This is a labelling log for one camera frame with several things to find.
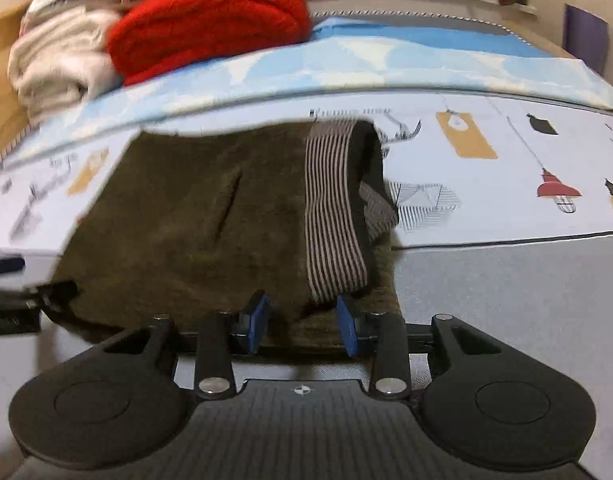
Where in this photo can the white fluffy blanket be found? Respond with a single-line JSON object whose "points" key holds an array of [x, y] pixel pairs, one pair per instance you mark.
{"points": [[56, 65]]}

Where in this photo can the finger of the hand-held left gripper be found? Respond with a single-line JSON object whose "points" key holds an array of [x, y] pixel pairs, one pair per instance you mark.
{"points": [[16, 310], [4, 266]]}

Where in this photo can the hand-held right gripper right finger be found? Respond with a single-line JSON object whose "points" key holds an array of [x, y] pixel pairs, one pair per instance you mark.
{"points": [[347, 325]]}

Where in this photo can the grey bed cover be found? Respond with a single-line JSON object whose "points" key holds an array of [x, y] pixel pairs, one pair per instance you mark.
{"points": [[511, 285]]}

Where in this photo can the blue patterned sheet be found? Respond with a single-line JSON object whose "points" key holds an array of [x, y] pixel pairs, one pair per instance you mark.
{"points": [[386, 65]]}

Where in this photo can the white printed bedsheet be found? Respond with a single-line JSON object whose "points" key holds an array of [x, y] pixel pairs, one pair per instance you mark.
{"points": [[486, 200]]}

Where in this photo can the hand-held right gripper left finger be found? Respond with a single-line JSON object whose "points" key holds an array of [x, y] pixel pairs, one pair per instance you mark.
{"points": [[254, 322]]}

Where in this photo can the purple object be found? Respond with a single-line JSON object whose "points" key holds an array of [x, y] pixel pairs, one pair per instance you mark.
{"points": [[586, 40]]}

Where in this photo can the red fluffy blanket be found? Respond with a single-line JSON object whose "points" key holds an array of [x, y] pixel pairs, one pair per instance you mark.
{"points": [[211, 20]]}

